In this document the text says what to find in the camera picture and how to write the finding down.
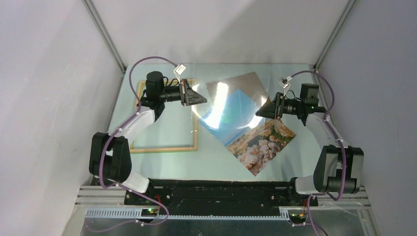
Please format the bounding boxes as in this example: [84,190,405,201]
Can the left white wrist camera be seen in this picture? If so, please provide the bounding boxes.
[173,64,186,80]

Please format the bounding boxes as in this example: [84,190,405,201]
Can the brown backing board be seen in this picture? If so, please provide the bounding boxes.
[206,72,270,106]

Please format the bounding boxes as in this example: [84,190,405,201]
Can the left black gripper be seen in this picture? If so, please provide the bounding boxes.
[158,79,207,106]

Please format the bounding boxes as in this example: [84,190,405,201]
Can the seaside landscape photo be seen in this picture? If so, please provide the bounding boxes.
[199,90,296,176]

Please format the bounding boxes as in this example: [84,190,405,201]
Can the wooden picture frame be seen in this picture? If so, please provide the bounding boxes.
[129,79,199,154]

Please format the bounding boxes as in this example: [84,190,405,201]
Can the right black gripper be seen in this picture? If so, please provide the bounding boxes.
[256,92,303,120]

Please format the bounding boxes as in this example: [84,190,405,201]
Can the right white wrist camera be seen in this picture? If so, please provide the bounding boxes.
[278,76,292,96]

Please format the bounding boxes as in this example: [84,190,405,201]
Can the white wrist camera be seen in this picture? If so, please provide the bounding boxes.
[173,64,186,80]
[278,76,292,96]

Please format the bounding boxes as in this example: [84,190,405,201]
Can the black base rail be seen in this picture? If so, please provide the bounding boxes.
[124,179,308,217]

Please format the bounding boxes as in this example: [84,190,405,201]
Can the aluminium frame rails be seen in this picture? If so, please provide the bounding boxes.
[63,180,380,236]

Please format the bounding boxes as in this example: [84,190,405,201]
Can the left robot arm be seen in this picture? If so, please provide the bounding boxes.
[89,71,207,205]

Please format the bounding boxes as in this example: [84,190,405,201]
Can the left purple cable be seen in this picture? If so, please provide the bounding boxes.
[85,57,178,234]

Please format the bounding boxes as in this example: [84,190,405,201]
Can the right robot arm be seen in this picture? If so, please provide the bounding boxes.
[255,84,364,206]

